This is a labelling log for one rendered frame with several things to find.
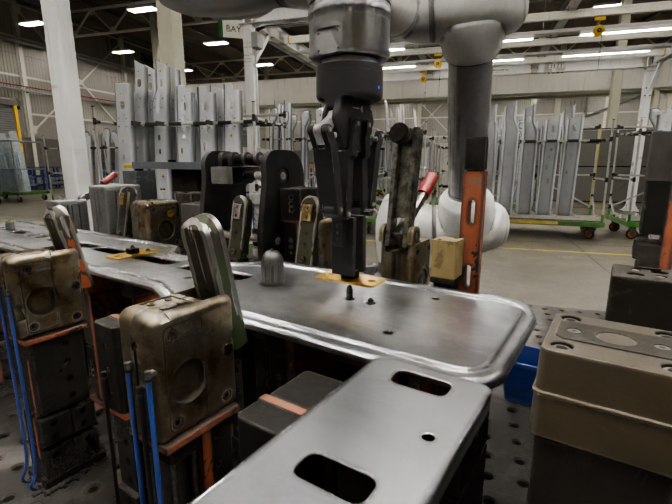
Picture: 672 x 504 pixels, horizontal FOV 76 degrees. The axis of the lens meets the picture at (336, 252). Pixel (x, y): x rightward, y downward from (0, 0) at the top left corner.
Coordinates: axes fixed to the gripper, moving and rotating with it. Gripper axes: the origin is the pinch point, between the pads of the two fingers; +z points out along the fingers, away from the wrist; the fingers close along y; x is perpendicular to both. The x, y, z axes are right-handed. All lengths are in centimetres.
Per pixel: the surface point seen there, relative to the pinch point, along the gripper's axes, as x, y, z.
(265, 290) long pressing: -10.9, 3.3, 6.8
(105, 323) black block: -19.5, 20.0, 7.8
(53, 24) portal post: -389, -151, -125
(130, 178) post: -95, -30, -5
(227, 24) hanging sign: -805, -740, -337
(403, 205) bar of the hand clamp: 0.4, -14.5, -3.5
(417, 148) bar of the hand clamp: 2.0, -15.2, -11.7
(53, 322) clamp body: -37.8, 17.9, 12.2
